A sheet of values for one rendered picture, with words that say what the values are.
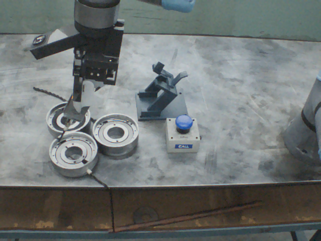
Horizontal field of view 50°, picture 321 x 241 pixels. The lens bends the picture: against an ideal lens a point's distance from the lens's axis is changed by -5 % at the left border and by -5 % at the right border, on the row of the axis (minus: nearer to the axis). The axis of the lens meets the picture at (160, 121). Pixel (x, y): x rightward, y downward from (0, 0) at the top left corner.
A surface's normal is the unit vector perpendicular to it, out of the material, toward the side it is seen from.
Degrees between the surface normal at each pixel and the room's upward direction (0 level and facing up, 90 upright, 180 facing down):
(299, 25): 90
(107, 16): 94
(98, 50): 91
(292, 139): 73
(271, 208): 0
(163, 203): 0
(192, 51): 0
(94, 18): 92
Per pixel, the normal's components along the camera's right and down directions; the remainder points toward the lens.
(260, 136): 0.07, -0.70
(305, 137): -0.76, 0.13
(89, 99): 0.05, 0.68
